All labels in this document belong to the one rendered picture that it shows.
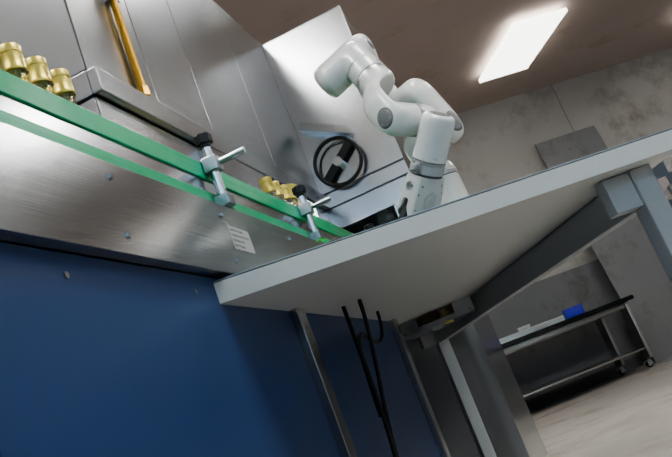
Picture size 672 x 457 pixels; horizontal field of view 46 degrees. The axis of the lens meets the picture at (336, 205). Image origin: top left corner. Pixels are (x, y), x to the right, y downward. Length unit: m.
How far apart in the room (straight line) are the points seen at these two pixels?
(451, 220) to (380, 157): 2.02
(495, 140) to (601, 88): 1.65
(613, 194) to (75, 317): 0.88
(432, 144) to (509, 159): 8.29
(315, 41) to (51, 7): 1.70
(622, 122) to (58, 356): 10.20
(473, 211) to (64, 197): 0.62
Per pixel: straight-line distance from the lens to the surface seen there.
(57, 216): 0.83
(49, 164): 0.86
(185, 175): 1.22
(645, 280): 9.71
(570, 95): 10.65
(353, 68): 1.89
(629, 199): 1.37
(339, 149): 3.26
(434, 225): 1.19
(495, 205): 1.23
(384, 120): 1.73
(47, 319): 0.79
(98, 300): 0.87
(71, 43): 1.88
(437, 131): 1.70
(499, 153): 9.98
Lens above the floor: 0.49
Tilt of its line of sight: 15 degrees up
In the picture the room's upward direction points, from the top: 21 degrees counter-clockwise
